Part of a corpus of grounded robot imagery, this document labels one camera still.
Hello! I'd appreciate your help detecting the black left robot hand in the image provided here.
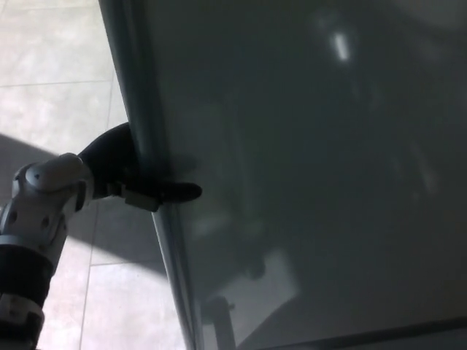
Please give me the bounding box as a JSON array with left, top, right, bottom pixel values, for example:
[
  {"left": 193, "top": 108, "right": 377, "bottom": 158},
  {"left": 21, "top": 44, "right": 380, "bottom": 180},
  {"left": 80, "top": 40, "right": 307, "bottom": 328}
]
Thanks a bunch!
[{"left": 77, "top": 122, "right": 203, "bottom": 213}]

